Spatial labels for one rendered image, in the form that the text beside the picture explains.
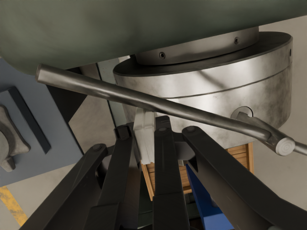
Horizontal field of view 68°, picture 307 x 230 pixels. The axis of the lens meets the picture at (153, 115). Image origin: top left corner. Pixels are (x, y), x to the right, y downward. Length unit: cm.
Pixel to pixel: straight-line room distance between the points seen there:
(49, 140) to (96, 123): 80
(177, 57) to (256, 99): 13
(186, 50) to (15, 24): 21
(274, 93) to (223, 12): 14
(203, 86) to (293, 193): 220
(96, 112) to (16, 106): 87
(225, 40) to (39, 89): 66
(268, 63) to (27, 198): 208
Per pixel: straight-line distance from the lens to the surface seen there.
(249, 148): 79
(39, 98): 87
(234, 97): 32
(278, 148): 27
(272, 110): 37
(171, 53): 34
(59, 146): 93
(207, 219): 62
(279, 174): 224
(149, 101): 17
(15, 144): 89
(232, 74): 31
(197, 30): 29
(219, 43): 35
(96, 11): 26
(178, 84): 30
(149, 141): 16
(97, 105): 163
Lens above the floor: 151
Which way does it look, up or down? 68 degrees down
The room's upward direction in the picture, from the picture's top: 170 degrees clockwise
